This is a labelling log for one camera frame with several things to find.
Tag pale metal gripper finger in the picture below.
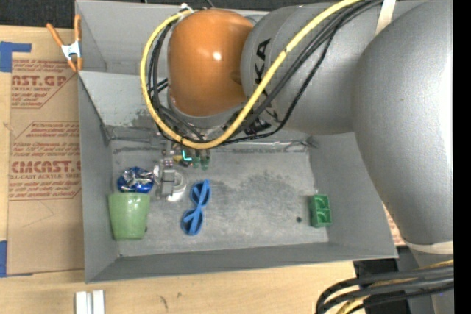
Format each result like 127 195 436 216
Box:
152 164 164 197
162 168 178 199

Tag white tape roll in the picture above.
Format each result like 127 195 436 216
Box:
167 171 190 204

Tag blue crumpled foil packet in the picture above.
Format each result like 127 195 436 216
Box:
116 166 155 195

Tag blue sunglasses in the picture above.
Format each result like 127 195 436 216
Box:
180 178 212 236

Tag green cup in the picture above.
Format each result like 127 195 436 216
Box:
107 192 152 241

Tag grey metal bin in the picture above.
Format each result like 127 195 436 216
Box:
74 0 400 285

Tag brown cardboard board red print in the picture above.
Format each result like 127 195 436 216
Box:
0 24 86 277

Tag green toy brick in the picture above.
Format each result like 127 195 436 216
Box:
308 193 333 229

